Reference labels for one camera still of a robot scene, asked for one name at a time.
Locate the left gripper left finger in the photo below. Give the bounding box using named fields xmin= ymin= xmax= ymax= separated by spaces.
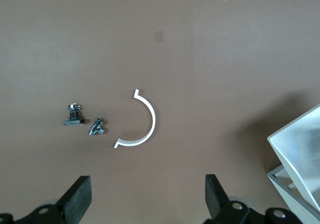
xmin=24 ymin=175 xmax=93 ymax=224

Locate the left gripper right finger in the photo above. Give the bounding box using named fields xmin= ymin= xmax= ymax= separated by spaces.
xmin=203 ymin=174 xmax=263 ymax=224

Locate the white drawer cabinet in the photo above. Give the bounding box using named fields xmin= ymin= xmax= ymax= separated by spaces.
xmin=266 ymin=164 xmax=320 ymax=224

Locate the small metal fitting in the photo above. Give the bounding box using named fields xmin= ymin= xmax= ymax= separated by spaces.
xmin=88 ymin=117 xmax=107 ymax=137

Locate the black switch component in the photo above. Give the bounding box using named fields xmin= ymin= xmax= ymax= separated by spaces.
xmin=63 ymin=103 xmax=86 ymax=127

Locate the white half-ring bracket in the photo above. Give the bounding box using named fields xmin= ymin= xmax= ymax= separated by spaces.
xmin=113 ymin=88 xmax=157 ymax=149

